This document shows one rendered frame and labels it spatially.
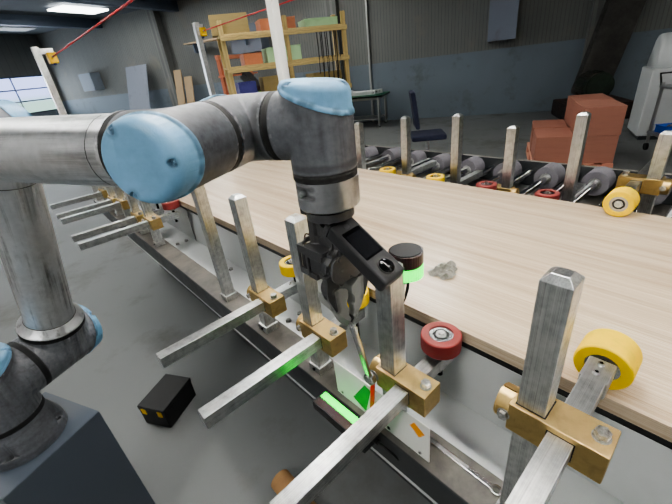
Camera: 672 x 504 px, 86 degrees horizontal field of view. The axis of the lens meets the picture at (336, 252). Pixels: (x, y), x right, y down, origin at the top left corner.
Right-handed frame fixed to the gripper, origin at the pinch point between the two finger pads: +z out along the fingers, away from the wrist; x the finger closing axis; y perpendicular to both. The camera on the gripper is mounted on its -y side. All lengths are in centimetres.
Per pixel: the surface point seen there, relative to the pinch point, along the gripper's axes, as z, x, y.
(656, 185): 6, -114, -22
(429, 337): 11.3, -15.5, -5.1
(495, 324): 11.9, -27.7, -12.5
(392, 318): 1.5, -6.1, -3.8
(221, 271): 21, -7, 72
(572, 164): 3, -115, 3
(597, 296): 12, -49, -24
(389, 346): 8.2, -5.9, -3.0
